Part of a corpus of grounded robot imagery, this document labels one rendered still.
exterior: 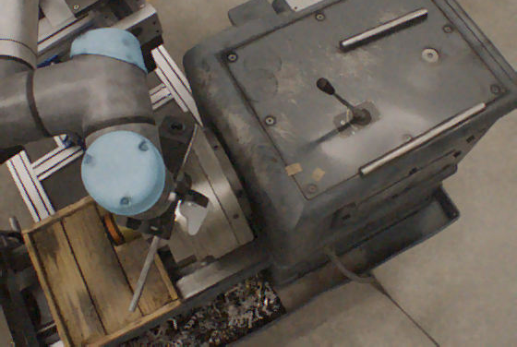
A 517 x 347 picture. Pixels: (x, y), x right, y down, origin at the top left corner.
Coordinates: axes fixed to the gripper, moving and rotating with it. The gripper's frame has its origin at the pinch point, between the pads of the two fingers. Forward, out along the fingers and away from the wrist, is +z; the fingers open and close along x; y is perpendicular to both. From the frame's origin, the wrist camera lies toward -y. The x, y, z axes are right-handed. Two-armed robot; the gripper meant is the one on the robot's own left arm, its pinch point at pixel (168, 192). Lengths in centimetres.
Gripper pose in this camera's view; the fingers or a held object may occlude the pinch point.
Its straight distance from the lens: 82.0
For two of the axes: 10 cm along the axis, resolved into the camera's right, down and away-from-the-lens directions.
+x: 9.5, 3.0, 0.0
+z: -0.6, 1.9, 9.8
